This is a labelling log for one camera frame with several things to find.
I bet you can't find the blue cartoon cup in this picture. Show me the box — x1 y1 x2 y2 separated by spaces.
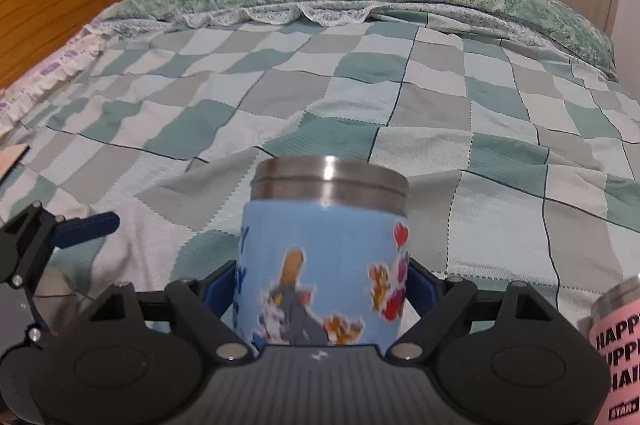
233 155 410 350

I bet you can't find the pink lettered cup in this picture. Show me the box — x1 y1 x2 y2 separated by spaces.
589 275 640 425

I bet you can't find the pink flat card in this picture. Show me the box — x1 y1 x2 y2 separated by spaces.
0 144 29 181

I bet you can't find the purple floral pillow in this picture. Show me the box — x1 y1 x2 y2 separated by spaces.
1 22 113 137

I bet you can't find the checkered green bed sheet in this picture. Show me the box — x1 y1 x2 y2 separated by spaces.
1 15 639 329

